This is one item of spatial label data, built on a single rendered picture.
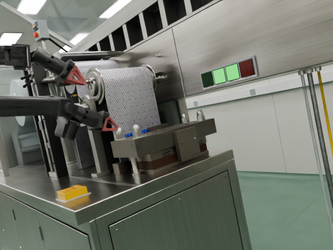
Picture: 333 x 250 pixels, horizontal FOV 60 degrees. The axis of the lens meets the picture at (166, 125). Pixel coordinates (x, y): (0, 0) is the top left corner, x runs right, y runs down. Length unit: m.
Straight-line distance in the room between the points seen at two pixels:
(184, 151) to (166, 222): 0.25
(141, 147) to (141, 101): 0.31
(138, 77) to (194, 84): 0.23
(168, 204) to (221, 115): 3.27
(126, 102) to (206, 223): 0.55
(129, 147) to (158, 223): 0.26
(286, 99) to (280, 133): 0.42
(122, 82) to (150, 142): 0.32
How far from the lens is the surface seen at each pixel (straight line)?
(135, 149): 0.94
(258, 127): 3.84
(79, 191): 0.92
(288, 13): 0.97
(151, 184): 0.90
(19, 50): 1.11
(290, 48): 0.96
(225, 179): 1.14
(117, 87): 1.15
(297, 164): 3.73
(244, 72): 1.03
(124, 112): 1.15
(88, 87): 1.18
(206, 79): 1.14
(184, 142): 1.04
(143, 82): 1.23
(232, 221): 1.19
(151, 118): 1.22
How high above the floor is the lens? 1.10
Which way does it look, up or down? 3 degrees down
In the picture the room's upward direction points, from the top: 12 degrees counter-clockwise
